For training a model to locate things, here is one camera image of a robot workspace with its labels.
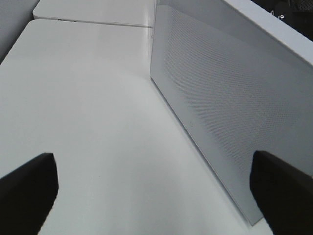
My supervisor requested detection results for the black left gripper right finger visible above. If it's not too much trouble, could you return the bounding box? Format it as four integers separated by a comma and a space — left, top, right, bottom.
249, 150, 313, 235

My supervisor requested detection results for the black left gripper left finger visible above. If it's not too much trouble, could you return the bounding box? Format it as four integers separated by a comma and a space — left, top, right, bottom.
0, 153, 59, 235

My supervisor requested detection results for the white microwave door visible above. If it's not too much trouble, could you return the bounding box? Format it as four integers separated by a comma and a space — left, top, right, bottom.
150, 0, 313, 225

